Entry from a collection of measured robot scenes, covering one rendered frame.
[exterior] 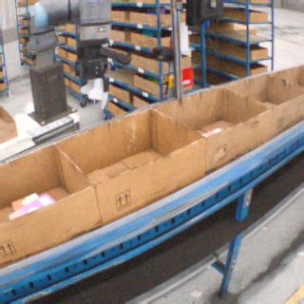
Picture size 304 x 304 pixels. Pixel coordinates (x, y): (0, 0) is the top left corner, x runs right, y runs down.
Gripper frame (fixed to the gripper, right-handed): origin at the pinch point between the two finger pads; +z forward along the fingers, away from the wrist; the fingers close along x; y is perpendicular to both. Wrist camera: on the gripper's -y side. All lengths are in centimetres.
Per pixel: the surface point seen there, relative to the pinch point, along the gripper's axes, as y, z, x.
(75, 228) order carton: 17.2, 28.0, 18.4
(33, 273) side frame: 34, 33, 27
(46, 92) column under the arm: -2, 19, -98
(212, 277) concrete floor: -62, 113, -7
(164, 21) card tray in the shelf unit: -99, -18, -127
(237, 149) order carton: -46, 21, 11
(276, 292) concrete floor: -86, 113, 29
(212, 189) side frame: -28.0, 27.1, 19.8
